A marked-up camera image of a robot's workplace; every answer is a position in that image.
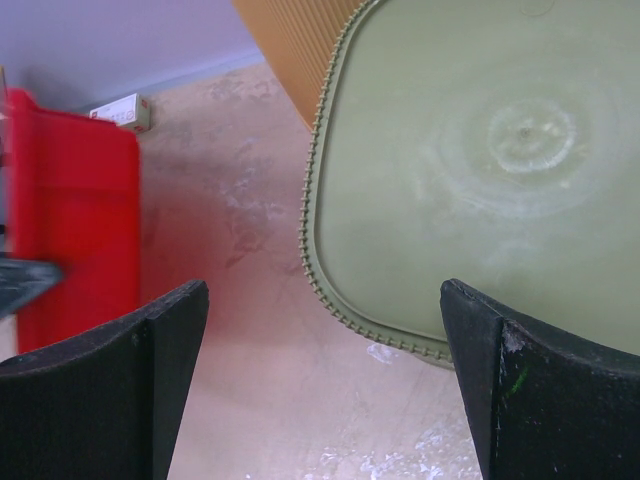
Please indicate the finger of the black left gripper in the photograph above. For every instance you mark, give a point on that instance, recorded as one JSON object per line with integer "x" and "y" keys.
{"x": 22, "y": 281}

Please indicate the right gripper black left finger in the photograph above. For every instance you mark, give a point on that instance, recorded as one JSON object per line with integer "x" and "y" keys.
{"x": 108, "y": 403}

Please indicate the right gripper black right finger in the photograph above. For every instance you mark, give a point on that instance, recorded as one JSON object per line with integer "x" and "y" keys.
{"x": 541, "y": 403}

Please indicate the red plastic tray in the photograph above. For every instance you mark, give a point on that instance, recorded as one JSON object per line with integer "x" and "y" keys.
{"x": 74, "y": 201}

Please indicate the green mesh waste basket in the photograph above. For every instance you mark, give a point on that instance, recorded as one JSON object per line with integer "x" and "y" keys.
{"x": 492, "y": 142}

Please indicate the yellow mesh waste basket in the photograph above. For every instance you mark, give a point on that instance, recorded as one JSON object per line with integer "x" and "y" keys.
{"x": 297, "y": 39}

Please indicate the small white red box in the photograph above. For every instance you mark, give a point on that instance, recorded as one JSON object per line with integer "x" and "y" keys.
{"x": 132, "y": 113}

